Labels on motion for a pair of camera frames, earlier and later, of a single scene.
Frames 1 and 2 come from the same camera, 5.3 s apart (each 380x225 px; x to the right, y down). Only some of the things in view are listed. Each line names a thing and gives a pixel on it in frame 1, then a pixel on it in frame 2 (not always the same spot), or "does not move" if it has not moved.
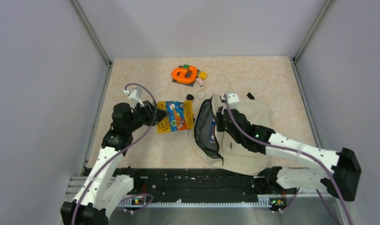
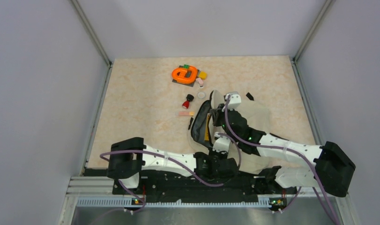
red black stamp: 189,97 does not move
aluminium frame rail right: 305,98 does not move
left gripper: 148,109 -> 223,154
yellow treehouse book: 181,116 -> 206,134
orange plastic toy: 185,75 does not move
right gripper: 218,119 does not move
